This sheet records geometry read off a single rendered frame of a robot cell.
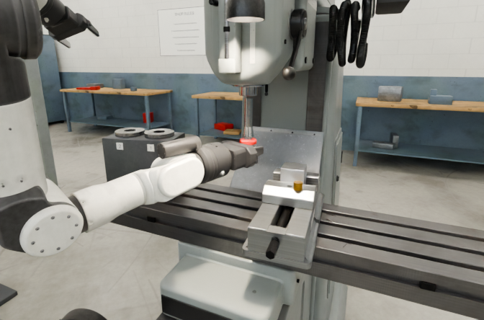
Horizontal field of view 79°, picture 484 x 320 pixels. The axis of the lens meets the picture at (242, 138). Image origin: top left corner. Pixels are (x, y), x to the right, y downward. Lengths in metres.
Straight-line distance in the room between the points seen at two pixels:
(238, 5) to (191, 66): 5.25
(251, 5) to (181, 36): 5.38
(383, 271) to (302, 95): 0.64
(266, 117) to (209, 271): 0.61
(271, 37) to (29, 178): 0.51
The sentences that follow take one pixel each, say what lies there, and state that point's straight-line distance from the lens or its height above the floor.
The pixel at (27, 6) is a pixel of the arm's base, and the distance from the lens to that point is 0.42.
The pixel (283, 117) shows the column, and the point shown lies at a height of 1.16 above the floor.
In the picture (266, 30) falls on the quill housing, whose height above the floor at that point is 1.43.
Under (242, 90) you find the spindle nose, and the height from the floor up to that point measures 1.29.
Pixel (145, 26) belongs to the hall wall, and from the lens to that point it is 6.44.
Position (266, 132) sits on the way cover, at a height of 1.10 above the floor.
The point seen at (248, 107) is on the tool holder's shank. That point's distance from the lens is 0.77.
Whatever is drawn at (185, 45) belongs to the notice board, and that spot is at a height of 1.71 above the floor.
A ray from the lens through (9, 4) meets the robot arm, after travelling 0.42.
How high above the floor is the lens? 1.36
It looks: 14 degrees down
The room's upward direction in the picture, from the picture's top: straight up
